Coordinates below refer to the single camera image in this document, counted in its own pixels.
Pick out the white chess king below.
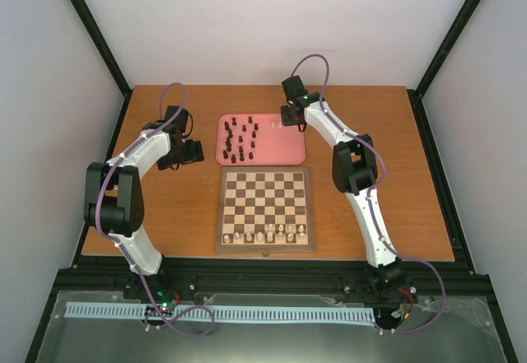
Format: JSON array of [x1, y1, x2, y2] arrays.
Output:
[[255, 232, 264, 243]]

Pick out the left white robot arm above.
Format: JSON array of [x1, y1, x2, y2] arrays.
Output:
[[83, 105, 204, 300]]

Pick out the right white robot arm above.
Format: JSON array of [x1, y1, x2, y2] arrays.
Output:
[[281, 76, 401, 286]]

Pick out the wooden chess board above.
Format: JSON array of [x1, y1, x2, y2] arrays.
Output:
[[216, 166, 316, 254]]

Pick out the pink plastic tray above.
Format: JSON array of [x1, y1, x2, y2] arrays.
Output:
[[216, 114, 305, 165]]

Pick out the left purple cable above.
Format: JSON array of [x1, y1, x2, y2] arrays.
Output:
[[93, 81, 217, 339]]

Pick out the light blue cable duct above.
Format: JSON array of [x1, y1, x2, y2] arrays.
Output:
[[64, 302, 375, 326]]

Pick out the black aluminium frame base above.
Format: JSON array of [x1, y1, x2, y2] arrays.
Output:
[[26, 89, 518, 362]]

